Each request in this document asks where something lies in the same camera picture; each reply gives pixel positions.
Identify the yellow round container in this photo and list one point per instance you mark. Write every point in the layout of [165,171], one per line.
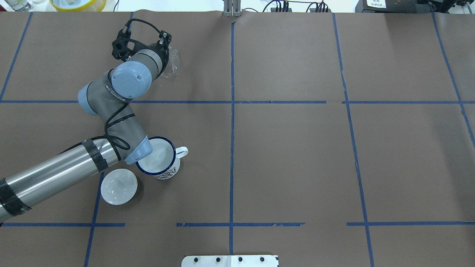
[78,5]

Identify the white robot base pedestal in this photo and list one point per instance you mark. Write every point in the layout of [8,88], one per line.
[231,261]

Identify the aluminium frame post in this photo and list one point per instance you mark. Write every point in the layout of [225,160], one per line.
[232,8]

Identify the black box with label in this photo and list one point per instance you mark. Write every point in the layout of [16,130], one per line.
[386,6]

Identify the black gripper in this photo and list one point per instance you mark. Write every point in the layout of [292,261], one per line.
[164,38]

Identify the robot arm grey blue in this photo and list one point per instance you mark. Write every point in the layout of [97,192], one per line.
[58,147]

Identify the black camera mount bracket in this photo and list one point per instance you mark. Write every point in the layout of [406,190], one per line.
[124,47]

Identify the white ceramic lid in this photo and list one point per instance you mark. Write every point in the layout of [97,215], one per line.
[119,187]

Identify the white enamel mug blue rim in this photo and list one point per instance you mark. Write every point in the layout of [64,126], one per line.
[164,160]

